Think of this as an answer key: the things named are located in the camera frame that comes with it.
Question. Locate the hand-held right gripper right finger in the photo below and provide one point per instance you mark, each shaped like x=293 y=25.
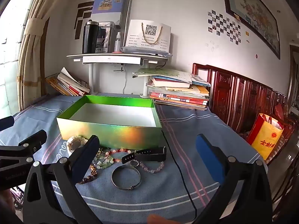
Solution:
x=208 y=159

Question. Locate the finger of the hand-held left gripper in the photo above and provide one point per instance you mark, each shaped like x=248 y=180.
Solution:
x=35 y=140
x=7 y=123

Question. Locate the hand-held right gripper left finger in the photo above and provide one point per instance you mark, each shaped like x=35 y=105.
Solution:
x=86 y=159

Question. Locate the green iridescent cardboard box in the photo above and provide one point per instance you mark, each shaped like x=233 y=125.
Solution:
x=112 y=135

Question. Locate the black wrist watch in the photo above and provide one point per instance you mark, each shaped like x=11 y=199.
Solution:
x=149 y=155

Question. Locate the person's left forearm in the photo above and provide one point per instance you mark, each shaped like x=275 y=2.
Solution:
x=4 y=205

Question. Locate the person's right hand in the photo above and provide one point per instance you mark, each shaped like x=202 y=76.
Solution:
x=161 y=219

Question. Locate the blue striped blanket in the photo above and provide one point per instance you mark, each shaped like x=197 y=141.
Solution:
x=210 y=126

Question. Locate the silver bangle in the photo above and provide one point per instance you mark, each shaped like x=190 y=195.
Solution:
x=132 y=187

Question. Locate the yellow red gift bag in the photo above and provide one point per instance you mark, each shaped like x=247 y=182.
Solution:
x=264 y=137

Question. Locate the slanted pile of thin books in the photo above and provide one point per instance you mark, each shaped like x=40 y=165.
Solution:
x=67 y=85

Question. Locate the flat stack of books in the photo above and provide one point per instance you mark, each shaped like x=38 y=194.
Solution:
x=179 y=93

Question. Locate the red carved wooden bench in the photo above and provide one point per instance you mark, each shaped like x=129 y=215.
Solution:
x=245 y=95

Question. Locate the beige curtain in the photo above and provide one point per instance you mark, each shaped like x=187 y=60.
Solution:
x=32 y=51

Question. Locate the white raised desk shelf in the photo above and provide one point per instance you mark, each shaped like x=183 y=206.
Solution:
x=112 y=56

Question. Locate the black thermos bottle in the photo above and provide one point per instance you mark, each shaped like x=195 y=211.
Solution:
x=90 y=38

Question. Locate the small clear spray bottle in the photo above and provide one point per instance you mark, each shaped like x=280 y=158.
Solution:
x=117 y=42

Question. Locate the clear plastic folder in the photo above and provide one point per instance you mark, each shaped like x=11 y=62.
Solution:
x=144 y=50

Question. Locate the grey tin box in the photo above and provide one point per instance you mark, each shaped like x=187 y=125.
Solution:
x=107 y=37

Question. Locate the white paper bag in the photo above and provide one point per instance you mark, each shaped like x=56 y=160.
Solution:
x=149 y=35

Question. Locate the blue picture toy box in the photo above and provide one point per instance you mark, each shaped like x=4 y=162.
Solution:
x=108 y=7

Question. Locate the brown wall stickers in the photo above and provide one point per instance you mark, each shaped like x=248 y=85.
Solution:
x=80 y=16

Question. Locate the wall photo grid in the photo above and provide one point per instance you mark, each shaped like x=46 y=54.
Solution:
x=224 y=26

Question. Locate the white wall conduit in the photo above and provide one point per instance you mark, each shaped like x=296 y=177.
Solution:
x=129 y=16

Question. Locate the dark framed wall picture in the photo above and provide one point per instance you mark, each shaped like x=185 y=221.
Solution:
x=254 y=14

